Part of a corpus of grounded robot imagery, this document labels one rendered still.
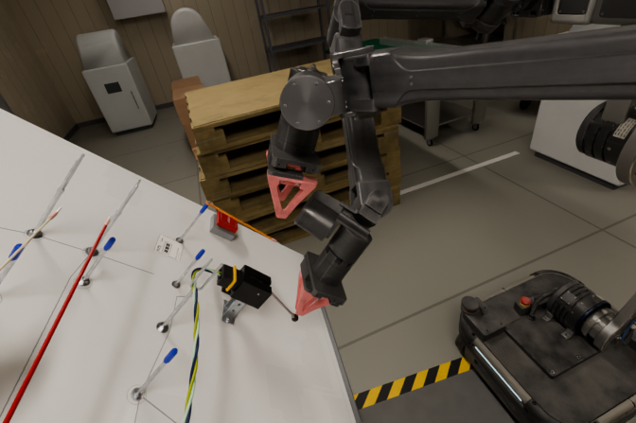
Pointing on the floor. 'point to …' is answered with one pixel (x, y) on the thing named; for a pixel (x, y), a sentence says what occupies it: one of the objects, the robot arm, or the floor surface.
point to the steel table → (463, 39)
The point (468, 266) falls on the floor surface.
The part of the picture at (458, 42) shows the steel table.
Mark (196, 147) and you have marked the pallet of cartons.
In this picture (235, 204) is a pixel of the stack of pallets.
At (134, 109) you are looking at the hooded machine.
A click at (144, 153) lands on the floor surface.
